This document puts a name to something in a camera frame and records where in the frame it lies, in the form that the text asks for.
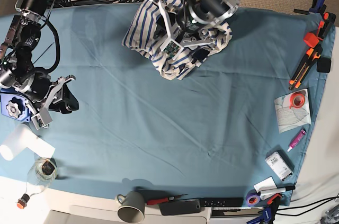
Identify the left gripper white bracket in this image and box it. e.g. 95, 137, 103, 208
151, 0, 213, 67

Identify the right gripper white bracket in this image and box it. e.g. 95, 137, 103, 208
26, 75, 79, 130

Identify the blue white striped T-shirt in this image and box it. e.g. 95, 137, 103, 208
122, 0, 233, 80

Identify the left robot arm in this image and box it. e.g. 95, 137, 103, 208
151, 0, 240, 62

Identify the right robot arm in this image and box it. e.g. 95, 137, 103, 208
1, 0, 79, 130

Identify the blue box with knob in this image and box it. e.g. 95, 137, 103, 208
1, 89, 31, 122

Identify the black zip tie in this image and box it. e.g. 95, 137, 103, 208
32, 42, 55, 65

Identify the clear plastic cup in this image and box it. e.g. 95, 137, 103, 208
1, 123, 38, 161

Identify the clear glass bottle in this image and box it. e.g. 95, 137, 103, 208
16, 157, 57, 210

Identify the red tape roll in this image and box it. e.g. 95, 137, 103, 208
290, 92, 306, 109

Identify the leaf pattern paper card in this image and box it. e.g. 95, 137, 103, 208
274, 88, 312, 133

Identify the orange black bar clamp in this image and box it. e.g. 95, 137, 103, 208
303, 12, 336, 48

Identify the black square foam pad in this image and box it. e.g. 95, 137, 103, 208
317, 57, 332, 74

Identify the grey ceramic mug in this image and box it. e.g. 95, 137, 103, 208
115, 191, 145, 223

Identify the white boxed hard drive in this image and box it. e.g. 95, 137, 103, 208
265, 151, 293, 181

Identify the blue spring clamp top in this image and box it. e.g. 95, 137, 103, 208
293, 0, 327, 15

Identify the blue spring clamp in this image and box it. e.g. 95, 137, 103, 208
246, 193, 282, 224
293, 0, 327, 15

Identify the white paper tag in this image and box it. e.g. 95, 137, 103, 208
254, 176, 276, 192

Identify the black remote control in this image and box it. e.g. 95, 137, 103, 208
199, 198, 244, 208

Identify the purple tape roll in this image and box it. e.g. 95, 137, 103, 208
246, 192, 261, 207

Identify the black smartphone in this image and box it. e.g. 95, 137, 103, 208
159, 199, 201, 216

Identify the black marker pen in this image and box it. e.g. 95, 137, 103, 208
258, 185, 296, 196

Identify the blue spring clamp bottom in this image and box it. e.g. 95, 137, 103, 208
246, 193, 282, 224

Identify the red handled screwdriver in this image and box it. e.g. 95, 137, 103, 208
146, 194, 187, 205

